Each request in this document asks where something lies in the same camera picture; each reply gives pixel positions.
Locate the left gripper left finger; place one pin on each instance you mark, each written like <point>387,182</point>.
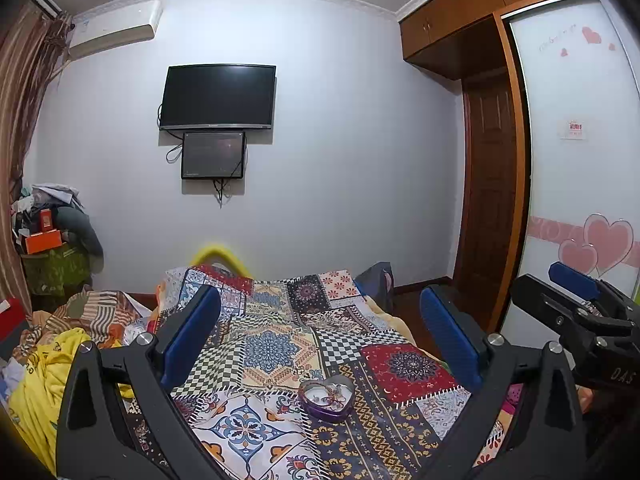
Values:
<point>182,337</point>

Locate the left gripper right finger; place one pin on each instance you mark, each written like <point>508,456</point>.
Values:
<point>457,336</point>

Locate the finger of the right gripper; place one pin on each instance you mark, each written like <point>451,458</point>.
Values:
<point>576,282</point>

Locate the striped orange cloth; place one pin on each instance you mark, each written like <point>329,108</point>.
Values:
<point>106,317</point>

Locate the brown wooden door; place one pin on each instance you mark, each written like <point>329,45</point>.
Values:
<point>488,195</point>

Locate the blue grey cloth pile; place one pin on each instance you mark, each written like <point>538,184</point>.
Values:
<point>377,282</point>

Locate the patchwork patterned bedspread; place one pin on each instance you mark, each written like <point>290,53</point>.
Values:
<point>241,397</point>

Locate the purple heart-shaped tin box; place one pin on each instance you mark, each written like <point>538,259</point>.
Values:
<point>331,399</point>

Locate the green patterned bag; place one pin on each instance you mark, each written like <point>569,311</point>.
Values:
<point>54,272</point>

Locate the dark grey bag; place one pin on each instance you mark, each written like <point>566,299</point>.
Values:
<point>77,229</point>

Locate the yellow cloth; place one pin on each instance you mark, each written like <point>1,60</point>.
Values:
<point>35,404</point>

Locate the red box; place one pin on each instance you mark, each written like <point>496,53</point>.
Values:
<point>12,316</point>

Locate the orange box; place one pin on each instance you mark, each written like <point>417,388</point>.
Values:
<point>43,241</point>

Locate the white sliding wardrobe door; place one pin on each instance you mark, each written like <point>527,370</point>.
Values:
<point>580,70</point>

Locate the white air conditioner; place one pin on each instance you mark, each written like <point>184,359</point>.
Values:
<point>116,28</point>

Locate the striped brown curtain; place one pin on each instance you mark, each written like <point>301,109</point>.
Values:
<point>29,53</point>

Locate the small wall monitor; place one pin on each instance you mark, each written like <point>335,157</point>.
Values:
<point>213,155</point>

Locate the large black wall television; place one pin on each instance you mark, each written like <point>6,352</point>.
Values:
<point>218,96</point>

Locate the wooden wardrobe frame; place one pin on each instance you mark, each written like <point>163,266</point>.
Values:
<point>460,39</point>

